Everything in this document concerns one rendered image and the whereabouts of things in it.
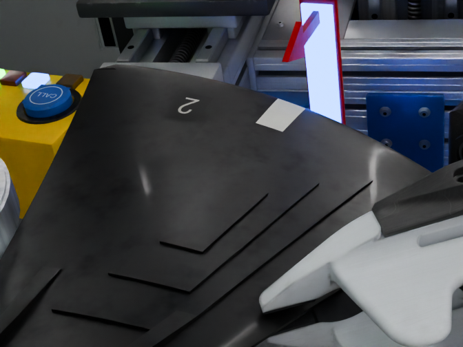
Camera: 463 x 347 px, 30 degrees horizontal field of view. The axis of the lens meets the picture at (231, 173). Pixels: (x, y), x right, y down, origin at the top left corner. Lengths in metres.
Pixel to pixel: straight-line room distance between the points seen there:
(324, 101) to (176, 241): 0.24
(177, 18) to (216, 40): 0.06
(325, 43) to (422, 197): 0.25
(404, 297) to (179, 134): 0.18
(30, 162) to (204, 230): 0.35
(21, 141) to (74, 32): 0.88
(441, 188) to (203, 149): 0.15
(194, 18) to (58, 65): 0.59
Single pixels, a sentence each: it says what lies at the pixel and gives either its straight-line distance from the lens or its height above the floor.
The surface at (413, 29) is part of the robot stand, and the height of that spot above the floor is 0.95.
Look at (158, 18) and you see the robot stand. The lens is 1.00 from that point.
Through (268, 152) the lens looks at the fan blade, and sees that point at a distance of 0.44.
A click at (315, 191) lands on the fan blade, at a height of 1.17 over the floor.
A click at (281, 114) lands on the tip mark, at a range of 0.48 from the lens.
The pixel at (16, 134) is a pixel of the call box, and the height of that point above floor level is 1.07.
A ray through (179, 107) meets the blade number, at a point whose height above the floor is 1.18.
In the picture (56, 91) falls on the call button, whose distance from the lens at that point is 0.74.
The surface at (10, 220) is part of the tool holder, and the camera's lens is 0.24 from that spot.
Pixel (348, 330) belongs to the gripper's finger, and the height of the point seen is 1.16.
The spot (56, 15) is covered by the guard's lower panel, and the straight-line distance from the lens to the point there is 1.52.
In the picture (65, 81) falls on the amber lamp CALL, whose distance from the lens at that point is 0.76.
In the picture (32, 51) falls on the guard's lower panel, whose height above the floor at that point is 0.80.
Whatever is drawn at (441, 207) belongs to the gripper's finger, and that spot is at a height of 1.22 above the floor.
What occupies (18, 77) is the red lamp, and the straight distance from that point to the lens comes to 0.78.
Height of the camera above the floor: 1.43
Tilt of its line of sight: 36 degrees down
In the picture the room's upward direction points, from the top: 10 degrees counter-clockwise
